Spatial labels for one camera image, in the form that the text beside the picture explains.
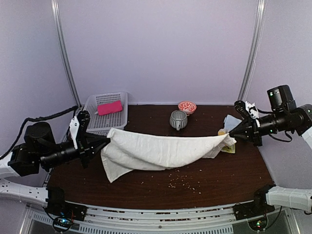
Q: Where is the yellow green patterned towel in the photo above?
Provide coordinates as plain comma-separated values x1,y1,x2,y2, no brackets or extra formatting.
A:
217,128,236,155

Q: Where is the pink microfibre towel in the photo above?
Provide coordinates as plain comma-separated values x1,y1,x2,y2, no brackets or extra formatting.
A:
97,100,123,116

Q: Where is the red white patterned bowl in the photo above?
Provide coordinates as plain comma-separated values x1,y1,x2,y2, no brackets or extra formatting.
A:
178,101,197,115

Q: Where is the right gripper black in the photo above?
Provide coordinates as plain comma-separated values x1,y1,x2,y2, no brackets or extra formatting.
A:
229,109,287,146

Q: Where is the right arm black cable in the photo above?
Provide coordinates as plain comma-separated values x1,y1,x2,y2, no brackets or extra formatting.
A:
258,108,293,231

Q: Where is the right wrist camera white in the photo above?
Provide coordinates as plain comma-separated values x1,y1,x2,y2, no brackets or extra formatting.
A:
234,100,259,119

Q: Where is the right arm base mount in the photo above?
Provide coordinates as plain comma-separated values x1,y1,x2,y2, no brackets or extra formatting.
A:
233,201,275,220

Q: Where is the beige towel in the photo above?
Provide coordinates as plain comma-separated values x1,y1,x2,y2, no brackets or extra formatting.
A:
100,128,236,182

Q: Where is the right aluminium corner post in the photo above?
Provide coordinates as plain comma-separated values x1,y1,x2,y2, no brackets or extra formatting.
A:
237,0,267,100

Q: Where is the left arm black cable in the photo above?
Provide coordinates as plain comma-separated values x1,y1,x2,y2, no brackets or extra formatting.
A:
0,105,78,159

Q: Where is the grey striped ceramic mug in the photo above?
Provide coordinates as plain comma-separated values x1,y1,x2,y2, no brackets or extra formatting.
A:
169,110,188,131

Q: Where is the light blue towel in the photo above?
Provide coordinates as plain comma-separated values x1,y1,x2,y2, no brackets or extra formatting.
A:
223,115,242,133

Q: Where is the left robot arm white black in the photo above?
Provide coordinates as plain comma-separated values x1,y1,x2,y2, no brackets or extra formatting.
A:
0,122,110,220

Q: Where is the aluminium corner post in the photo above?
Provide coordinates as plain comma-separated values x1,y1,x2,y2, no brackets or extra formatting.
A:
237,0,267,100
51,0,82,107

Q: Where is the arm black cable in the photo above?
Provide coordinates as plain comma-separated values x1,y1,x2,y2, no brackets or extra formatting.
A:
0,105,78,159
258,108,293,231

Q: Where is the left aluminium corner post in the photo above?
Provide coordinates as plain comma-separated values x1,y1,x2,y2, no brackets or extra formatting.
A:
51,0,82,107

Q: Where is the white perforated plastic basket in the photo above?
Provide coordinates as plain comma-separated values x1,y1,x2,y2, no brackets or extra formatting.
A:
83,92,128,136

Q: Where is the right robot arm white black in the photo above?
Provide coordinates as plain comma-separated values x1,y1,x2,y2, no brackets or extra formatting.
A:
229,85,312,215

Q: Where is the aluminium front rail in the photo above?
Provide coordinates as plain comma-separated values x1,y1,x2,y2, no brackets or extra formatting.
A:
18,192,300,234

